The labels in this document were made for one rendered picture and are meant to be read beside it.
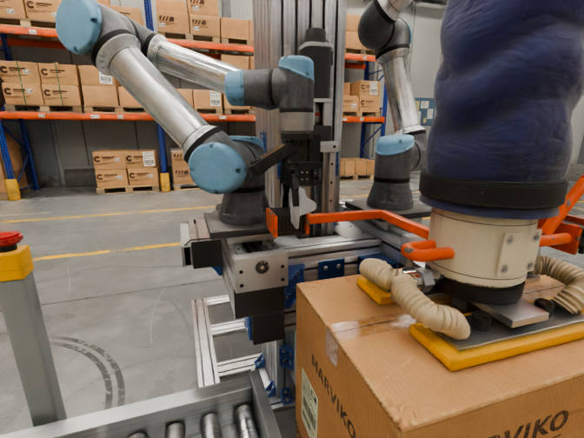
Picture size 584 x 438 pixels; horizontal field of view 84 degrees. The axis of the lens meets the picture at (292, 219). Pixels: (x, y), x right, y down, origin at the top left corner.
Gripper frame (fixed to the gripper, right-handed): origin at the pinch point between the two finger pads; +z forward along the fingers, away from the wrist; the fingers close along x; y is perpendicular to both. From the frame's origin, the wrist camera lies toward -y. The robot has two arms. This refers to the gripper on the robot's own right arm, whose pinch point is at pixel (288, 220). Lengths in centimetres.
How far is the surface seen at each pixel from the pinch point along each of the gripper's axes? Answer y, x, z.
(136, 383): -58, 87, 108
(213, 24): 46, 678, -227
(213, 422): -21, -1, 53
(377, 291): 13.3, -19.2, 11.3
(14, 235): -64, 20, 4
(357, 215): 17.8, -1.2, 0.2
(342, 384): 0.0, -31.2, 20.1
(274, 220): -4.5, -4.1, -1.4
